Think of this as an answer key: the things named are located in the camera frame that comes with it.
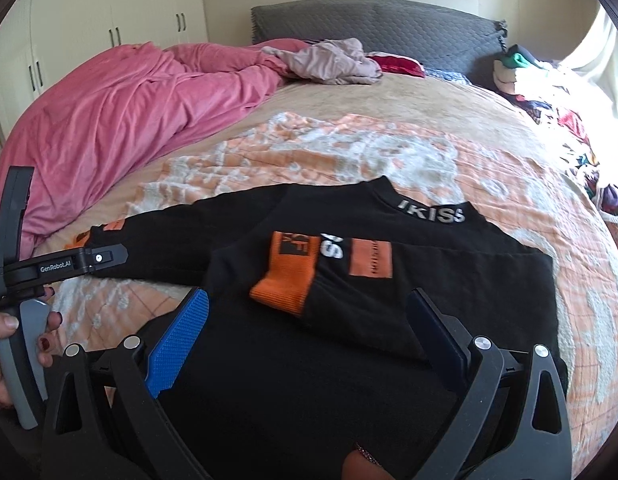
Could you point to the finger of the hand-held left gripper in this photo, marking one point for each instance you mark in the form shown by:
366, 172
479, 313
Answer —
104, 258

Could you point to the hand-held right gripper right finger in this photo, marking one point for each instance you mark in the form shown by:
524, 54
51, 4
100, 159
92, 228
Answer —
439, 342

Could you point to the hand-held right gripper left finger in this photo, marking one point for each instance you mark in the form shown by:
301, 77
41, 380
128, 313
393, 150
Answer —
181, 340

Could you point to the black sweater with orange cuffs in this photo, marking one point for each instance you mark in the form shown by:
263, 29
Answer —
269, 400

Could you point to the pile of mixed clothes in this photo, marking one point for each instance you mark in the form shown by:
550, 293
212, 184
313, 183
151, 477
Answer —
554, 95

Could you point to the person's left hand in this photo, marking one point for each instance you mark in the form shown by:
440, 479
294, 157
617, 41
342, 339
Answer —
48, 330

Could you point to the person's right hand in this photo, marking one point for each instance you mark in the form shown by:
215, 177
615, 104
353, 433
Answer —
364, 465

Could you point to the pink duvet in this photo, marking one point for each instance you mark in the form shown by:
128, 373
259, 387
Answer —
114, 125

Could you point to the cream wardrobe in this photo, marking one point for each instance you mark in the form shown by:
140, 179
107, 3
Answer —
79, 5

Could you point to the blue patterned cloth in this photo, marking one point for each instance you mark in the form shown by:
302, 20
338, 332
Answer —
446, 76

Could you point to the red cloth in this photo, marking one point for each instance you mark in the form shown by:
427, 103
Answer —
399, 65

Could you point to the mauve crumpled garment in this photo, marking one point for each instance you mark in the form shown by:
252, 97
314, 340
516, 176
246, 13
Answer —
334, 60

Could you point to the grey quilted headboard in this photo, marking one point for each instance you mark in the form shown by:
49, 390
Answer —
389, 30

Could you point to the white curtain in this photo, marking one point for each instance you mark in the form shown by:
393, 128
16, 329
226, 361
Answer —
599, 45

